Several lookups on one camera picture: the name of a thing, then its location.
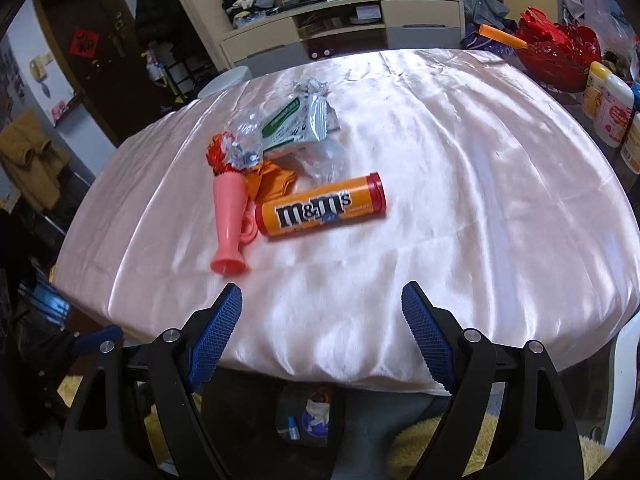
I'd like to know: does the beige tv cabinet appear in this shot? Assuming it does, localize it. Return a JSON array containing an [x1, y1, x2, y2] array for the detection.
[[220, 0, 466, 73]]

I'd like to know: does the brown fleece coat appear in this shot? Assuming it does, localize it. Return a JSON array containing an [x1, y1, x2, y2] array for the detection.
[[0, 110, 71, 211]]

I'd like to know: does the red paper door decoration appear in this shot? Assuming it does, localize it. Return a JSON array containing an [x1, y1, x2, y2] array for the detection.
[[68, 29, 101, 61]]

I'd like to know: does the silver foil snack packet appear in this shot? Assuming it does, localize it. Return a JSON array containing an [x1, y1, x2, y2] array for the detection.
[[260, 92, 341, 153]]

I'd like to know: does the white bowl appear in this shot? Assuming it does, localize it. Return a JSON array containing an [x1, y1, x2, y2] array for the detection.
[[197, 66, 253, 100]]

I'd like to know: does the pink plastic cone cup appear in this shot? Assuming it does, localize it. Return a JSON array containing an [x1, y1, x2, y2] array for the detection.
[[211, 170, 251, 277]]

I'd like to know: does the dark brown door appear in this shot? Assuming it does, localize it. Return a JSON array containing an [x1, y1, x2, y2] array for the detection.
[[32, 0, 166, 146]]

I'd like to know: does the orange red candy wrapper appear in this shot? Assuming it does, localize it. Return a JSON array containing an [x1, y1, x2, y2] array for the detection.
[[206, 131, 238, 176]]

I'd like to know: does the pink plastic ring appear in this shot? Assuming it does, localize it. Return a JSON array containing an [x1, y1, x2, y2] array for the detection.
[[239, 212, 258, 248]]

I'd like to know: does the white bottle orange label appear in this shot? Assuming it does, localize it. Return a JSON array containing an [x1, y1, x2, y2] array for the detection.
[[620, 110, 640, 176]]

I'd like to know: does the white bottle yellow label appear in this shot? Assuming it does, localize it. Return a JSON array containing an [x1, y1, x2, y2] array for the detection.
[[582, 61, 613, 121]]

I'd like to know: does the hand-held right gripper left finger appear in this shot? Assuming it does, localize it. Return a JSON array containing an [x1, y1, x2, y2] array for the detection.
[[55, 282, 243, 480]]

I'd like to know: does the red plastic basket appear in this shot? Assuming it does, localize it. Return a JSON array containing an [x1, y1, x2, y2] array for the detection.
[[515, 7, 603, 93]]

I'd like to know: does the orange candy tube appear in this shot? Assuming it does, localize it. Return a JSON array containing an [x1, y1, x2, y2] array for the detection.
[[254, 171, 388, 238]]

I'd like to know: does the yellow fleece blanket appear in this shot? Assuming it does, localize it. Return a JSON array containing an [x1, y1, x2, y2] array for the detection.
[[57, 375, 611, 480]]

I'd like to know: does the wall photo collage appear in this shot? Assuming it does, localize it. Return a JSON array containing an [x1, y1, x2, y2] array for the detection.
[[0, 35, 26, 106]]

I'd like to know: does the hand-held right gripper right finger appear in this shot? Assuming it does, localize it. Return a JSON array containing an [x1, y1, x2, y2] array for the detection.
[[401, 281, 586, 480]]

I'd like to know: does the orange foam stick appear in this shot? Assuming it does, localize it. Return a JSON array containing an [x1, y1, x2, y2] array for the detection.
[[477, 23, 528, 50]]

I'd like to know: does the pink satin tablecloth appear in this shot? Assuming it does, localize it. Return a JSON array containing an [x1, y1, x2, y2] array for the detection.
[[52, 49, 640, 393]]

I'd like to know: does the black hanging jacket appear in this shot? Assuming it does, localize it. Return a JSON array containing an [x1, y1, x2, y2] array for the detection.
[[132, 0, 201, 51]]

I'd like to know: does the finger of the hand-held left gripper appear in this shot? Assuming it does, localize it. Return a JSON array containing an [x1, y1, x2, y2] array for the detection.
[[70, 324, 124, 358]]

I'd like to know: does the clear plastic wrapper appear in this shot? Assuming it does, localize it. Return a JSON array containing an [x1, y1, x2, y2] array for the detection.
[[300, 137, 351, 183]]

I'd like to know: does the blue white wrapper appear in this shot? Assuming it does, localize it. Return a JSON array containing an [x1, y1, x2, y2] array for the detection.
[[227, 120, 263, 171]]

